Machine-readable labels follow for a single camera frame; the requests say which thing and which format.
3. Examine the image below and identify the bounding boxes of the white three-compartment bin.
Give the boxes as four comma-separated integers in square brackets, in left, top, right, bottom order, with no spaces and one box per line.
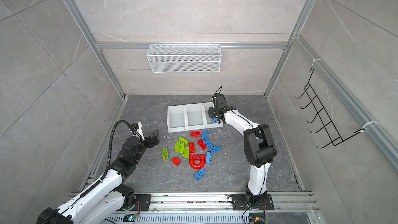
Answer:
[167,102,223,133]

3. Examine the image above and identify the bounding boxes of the blue lego brick small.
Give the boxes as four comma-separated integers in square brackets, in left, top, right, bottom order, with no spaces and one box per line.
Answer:
[206,152,211,164]

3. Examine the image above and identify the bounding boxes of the blue lego brick front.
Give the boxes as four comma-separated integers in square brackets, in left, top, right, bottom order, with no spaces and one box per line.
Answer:
[194,168,206,181]

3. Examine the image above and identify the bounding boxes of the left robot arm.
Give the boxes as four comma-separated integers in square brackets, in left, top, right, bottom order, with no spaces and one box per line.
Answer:
[36,129,159,224]

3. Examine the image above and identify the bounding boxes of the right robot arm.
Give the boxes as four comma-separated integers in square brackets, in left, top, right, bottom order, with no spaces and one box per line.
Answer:
[208,92,277,207]

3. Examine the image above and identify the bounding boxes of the red lego brick top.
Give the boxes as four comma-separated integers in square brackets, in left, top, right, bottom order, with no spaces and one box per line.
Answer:
[190,131,202,138]

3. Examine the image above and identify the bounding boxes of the green lego brick cluster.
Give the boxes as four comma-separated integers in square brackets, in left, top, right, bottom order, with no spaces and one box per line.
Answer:
[174,137,190,159]

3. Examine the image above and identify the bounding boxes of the red small lego brick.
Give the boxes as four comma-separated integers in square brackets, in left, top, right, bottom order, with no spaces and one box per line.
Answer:
[172,157,181,167]

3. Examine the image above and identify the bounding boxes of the red lego brick angled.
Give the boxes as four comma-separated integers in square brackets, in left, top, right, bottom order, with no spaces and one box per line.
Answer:
[197,140,207,150]

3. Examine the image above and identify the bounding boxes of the red lego brick middle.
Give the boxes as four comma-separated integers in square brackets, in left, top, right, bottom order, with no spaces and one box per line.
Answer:
[189,143,195,154]

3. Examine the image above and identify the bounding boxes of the red arch lego piece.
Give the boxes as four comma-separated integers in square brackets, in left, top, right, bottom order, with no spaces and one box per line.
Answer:
[189,154,206,170]

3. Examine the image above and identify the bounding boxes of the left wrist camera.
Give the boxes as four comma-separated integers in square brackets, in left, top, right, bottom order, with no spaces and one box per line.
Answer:
[130,122,144,141]

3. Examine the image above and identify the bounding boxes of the black corrugated cable hose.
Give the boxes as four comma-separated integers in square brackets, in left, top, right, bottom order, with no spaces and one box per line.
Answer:
[101,119,134,181]

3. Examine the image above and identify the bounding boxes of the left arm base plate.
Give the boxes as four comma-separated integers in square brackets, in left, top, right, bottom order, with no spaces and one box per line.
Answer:
[120,194,152,211]

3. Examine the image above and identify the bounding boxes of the white wire mesh basket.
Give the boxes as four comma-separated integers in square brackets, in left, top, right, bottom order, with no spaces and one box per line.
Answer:
[147,44,222,73]

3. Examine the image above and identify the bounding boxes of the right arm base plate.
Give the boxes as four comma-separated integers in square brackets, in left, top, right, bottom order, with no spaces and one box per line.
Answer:
[228,192,275,211]

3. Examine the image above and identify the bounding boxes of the aluminium rail frame front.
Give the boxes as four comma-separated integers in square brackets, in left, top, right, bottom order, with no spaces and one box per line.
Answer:
[99,191,324,224]

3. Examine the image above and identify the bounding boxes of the black wire hook rack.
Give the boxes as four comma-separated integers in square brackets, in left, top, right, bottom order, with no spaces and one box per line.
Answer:
[294,67,365,149]

